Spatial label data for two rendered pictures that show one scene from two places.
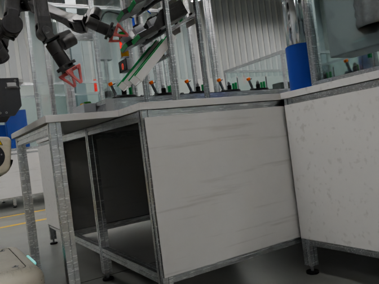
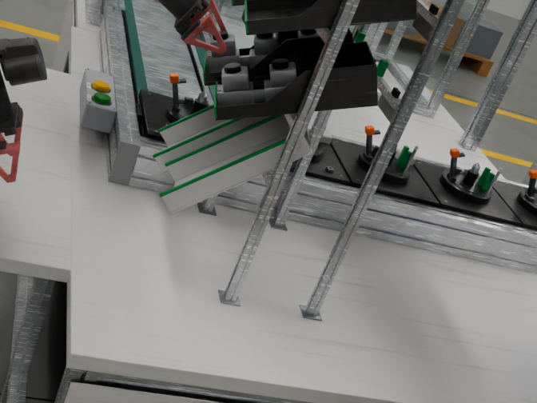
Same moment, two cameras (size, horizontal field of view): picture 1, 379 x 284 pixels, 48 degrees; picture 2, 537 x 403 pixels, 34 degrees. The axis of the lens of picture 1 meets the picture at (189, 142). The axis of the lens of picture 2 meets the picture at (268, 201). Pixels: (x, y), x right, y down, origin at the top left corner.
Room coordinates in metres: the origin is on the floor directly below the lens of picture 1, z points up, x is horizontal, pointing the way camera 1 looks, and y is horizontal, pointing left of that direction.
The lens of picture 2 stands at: (0.61, -0.19, 1.75)
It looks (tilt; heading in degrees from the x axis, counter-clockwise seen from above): 25 degrees down; 9
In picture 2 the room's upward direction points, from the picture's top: 22 degrees clockwise
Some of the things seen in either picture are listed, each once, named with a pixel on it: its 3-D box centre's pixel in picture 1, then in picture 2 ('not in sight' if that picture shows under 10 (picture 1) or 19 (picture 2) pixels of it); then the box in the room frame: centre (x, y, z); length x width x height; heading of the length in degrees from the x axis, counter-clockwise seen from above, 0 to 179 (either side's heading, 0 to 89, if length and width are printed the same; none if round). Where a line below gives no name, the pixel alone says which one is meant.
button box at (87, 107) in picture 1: (84, 111); (97, 99); (2.38, 0.56, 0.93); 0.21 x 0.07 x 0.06; 31
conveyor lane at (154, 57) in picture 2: not in sight; (182, 95); (2.69, 0.47, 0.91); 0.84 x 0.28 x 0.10; 31
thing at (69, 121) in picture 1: (94, 123); (87, 162); (2.24, 0.48, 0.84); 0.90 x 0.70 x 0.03; 31
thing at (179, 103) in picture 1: (194, 115); (344, 205); (2.64, -0.05, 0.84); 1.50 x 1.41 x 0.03; 31
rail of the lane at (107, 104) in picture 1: (86, 116); (117, 80); (2.58, 0.61, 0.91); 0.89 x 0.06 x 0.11; 31
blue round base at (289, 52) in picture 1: (302, 70); not in sight; (2.31, -0.66, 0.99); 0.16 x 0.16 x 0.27
